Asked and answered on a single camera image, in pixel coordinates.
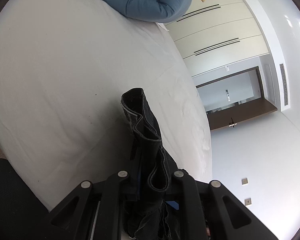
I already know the black jeans pant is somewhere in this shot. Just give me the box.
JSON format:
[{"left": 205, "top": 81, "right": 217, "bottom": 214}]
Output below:
[{"left": 121, "top": 88, "right": 180, "bottom": 239}]

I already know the dark brown door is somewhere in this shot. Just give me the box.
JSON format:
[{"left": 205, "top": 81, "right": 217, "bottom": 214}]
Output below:
[{"left": 196, "top": 66, "right": 277, "bottom": 131}]

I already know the ceiling air vent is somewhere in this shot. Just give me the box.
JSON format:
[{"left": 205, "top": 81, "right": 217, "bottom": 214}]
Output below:
[{"left": 280, "top": 64, "right": 289, "bottom": 106}]

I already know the white bed sheet mattress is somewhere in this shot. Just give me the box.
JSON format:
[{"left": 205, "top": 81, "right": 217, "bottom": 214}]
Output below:
[{"left": 0, "top": 0, "right": 212, "bottom": 209}]

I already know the cream wardrobe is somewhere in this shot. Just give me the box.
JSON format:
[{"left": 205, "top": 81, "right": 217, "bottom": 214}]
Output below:
[{"left": 165, "top": 0, "right": 269, "bottom": 77}]

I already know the right wall socket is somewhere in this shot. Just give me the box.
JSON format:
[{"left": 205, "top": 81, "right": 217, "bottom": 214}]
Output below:
[{"left": 244, "top": 198, "right": 251, "bottom": 206}]

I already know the wall socket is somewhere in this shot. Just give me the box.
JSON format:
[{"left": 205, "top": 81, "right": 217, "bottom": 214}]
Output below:
[
  {"left": 242, "top": 178, "right": 248, "bottom": 185},
  {"left": 244, "top": 198, "right": 251, "bottom": 206}
]

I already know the left wall socket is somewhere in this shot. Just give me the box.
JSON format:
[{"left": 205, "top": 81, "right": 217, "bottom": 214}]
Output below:
[{"left": 242, "top": 178, "right": 248, "bottom": 185}]

